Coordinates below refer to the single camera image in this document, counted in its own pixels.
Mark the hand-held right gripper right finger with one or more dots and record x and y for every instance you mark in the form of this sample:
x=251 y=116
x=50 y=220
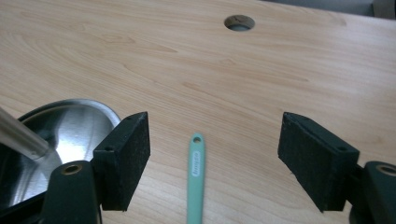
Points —
x=317 y=161

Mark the stainless steel bowl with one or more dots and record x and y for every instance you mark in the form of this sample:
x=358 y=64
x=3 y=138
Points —
x=62 y=146

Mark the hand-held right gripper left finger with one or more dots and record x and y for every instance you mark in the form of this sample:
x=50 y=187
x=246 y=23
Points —
x=121 y=168

